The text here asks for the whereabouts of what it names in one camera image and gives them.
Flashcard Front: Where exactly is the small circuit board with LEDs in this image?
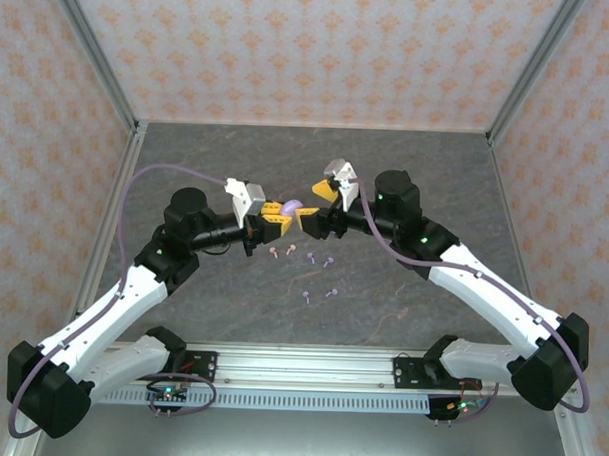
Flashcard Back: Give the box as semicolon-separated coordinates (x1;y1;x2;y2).
147;382;191;405
445;396;486;415

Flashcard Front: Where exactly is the grey metal front plate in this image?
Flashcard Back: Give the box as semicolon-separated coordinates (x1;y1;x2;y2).
30;401;579;456

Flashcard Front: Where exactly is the aluminium table side rail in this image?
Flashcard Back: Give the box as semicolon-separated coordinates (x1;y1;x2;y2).
0;117;149;456
475;133;609;456

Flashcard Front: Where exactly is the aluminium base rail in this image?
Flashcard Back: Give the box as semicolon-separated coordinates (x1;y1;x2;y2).
103;336;581;399

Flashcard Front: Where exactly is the white slotted cable duct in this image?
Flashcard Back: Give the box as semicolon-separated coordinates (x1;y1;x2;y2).
90;384;433;418

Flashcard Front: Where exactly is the aluminium frame post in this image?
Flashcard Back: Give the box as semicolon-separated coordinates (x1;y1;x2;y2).
40;0;146;133
486;0;590;149

